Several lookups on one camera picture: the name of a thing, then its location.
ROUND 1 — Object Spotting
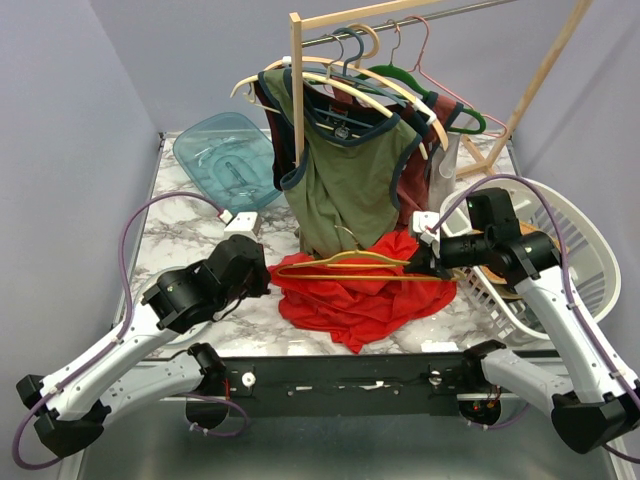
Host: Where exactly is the yellow hanger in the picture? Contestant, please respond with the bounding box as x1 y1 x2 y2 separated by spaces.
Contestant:
270 229 463 283

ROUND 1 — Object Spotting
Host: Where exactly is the red tank top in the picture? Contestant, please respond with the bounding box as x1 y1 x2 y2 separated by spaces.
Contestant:
269 253 457 353

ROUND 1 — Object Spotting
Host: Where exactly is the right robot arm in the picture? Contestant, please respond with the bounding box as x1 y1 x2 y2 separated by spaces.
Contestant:
404 188 639 454

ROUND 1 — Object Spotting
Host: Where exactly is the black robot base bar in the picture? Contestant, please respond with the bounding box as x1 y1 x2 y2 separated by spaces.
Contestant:
184 344 541 431

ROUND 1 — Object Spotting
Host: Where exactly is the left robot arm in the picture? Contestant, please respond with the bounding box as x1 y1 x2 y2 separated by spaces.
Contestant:
16 234 270 458

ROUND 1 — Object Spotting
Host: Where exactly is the green tank top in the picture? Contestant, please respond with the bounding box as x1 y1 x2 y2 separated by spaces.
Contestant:
255 69 421 257

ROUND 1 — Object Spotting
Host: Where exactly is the dark maroon tank top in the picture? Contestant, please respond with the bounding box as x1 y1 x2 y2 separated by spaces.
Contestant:
254 82 295 191

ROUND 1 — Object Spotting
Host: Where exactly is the green velvet hanger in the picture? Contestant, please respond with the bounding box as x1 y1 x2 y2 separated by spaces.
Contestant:
369 64 486 135

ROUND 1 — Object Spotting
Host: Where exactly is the blue plastic hanger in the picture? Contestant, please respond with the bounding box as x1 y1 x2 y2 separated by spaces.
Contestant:
299 27 421 117

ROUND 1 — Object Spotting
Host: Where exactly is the cream wooden hanger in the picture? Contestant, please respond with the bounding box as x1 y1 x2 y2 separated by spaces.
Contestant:
228 23 450 161

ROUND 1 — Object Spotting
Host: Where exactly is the watermelon pattern plate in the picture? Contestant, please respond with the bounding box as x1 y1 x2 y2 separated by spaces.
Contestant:
133 268 213 348

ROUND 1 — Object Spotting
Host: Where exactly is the white translucent garment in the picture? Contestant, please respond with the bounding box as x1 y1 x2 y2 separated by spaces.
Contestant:
427 133 461 212

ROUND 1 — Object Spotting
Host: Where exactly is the white laundry basket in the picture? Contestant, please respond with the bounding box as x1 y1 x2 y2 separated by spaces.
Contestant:
459 176 621 344

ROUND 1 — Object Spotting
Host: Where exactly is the blue plastic tub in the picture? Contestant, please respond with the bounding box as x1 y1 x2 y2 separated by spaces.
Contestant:
173 112 280 214

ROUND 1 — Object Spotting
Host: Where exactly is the wooden clothes rack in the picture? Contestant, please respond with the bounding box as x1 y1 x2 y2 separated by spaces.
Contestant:
289 1 592 177

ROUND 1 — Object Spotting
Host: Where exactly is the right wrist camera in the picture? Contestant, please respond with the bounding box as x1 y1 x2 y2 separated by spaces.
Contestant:
408 211 440 245

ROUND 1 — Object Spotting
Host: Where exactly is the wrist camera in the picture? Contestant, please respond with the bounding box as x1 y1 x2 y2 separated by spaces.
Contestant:
408 211 440 245
223 212 261 241

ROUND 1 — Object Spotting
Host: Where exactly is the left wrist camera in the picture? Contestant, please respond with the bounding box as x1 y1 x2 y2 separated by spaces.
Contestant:
223 212 261 241

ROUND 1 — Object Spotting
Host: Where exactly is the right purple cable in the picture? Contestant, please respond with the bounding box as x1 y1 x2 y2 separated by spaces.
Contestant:
424 174 640 464

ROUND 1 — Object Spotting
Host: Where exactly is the purple cable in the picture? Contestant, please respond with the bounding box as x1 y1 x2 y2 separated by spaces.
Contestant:
12 192 234 471
424 174 640 464

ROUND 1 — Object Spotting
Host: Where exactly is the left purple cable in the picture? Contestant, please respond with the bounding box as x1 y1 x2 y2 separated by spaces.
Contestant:
12 192 234 471

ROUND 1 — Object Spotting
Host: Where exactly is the pink wire hanger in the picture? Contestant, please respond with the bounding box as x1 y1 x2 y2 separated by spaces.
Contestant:
406 15 507 139

